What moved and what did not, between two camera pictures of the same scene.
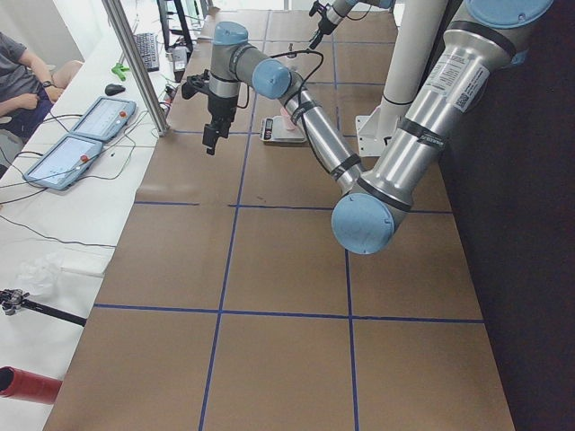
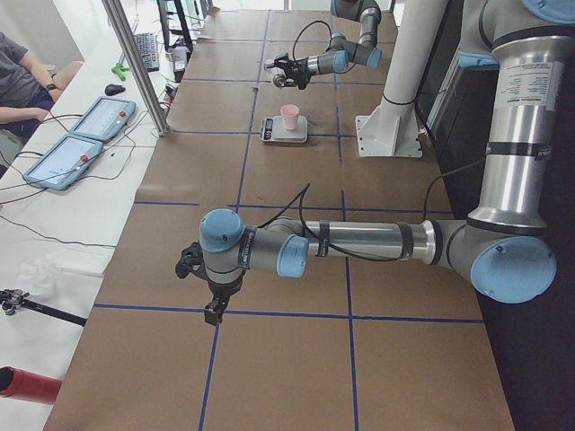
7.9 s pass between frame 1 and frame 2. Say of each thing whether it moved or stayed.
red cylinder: stayed
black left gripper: moved
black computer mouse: stayed
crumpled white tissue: stayed
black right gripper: moved
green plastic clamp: stayed
